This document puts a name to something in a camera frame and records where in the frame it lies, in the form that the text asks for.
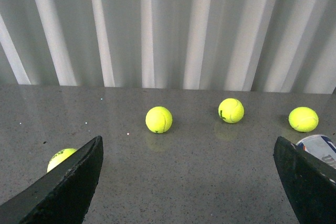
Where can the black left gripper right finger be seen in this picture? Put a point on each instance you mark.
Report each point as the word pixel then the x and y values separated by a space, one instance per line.
pixel 309 183

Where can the tennis ball centre left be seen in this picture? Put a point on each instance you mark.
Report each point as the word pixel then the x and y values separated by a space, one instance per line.
pixel 159 119

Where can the tennis ball far right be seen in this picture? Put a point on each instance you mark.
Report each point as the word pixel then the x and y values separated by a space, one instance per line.
pixel 303 119

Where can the tennis ball centre right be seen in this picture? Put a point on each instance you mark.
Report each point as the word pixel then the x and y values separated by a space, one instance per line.
pixel 231 110

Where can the clear tennis ball can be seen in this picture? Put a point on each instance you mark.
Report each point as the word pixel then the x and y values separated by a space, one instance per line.
pixel 320 146

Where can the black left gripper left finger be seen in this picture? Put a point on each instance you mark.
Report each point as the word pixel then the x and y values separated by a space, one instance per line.
pixel 62 195

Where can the white pleated curtain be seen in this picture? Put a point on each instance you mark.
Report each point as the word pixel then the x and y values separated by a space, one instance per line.
pixel 234 45

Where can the tennis ball far left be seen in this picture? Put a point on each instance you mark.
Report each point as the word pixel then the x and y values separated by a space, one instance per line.
pixel 59 157

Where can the tennis ball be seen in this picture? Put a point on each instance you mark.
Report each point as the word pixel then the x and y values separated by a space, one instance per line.
pixel 303 119
pixel 231 110
pixel 159 119
pixel 59 157

